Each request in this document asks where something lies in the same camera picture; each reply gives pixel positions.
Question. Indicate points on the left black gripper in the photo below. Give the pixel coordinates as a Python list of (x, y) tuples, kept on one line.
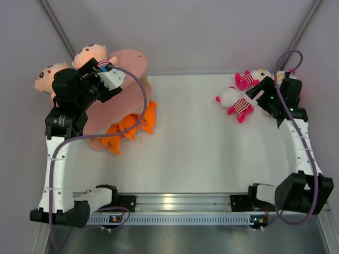
[(88, 71)]

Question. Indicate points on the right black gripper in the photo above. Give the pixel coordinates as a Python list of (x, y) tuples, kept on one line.
[(268, 85)]

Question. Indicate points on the boy plush black hair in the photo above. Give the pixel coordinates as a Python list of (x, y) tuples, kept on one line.
[(43, 81)]

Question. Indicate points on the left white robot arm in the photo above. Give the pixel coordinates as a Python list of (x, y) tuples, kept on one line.
[(76, 90)]

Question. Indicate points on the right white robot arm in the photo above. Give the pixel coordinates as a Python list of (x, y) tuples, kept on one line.
[(305, 189)]

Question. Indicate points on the pink two-tier wooden shelf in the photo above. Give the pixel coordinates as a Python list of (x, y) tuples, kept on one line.
[(130, 101)]

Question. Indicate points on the white pink plush back left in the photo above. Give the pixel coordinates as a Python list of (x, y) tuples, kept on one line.
[(250, 78)]

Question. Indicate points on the white pink plush yellow glasses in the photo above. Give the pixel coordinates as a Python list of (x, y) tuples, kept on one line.
[(288, 84)]

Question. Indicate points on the white pink plush face down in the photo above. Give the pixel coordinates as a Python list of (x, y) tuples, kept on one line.
[(231, 99)]

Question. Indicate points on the orange plush toy middle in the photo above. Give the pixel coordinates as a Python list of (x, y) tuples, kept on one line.
[(127, 122)]

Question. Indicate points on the orange plush toy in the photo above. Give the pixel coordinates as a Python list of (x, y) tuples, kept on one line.
[(149, 117), (112, 142), (127, 122)]

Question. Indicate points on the orange plush toy left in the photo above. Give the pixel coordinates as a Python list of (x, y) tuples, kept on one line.
[(112, 142)]

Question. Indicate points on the orange plush toy right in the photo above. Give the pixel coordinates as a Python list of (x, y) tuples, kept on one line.
[(149, 117)]

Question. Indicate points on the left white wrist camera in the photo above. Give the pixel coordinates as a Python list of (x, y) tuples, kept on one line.
[(111, 77)]

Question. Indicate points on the white slotted cable duct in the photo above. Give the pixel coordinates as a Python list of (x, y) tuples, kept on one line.
[(177, 219)]

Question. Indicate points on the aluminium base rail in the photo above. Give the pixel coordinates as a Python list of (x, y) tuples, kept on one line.
[(196, 202)]

